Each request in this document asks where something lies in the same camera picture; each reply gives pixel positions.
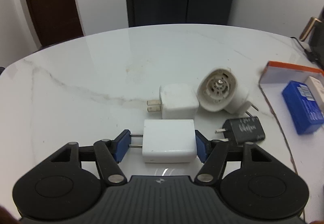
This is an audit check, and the white USB charger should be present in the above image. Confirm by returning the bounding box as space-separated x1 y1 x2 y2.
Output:
129 119 197 164

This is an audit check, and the black USB charger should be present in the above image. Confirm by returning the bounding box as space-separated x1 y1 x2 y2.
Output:
215 116 265 146

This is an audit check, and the white cube charger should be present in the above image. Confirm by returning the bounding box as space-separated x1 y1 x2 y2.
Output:
147 84 199 120

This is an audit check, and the white plug-in vaporizer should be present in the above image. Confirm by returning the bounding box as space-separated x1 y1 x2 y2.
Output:
197 67 259 115

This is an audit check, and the blue rectangular box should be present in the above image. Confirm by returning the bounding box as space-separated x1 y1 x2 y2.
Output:
282 80 323 135

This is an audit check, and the white barcode product box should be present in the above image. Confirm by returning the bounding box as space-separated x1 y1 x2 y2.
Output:
305 76 324 112

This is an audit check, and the person's right hand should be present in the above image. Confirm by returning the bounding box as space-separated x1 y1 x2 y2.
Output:
309 220 324 224

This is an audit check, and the orange white cardboard tray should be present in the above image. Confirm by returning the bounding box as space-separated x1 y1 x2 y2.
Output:
257 60 324 139

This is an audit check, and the dark grey air fryer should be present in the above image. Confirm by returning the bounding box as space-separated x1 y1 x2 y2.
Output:
299 9 324 69

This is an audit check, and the black power plug cable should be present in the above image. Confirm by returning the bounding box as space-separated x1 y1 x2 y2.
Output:
290 36 320 64

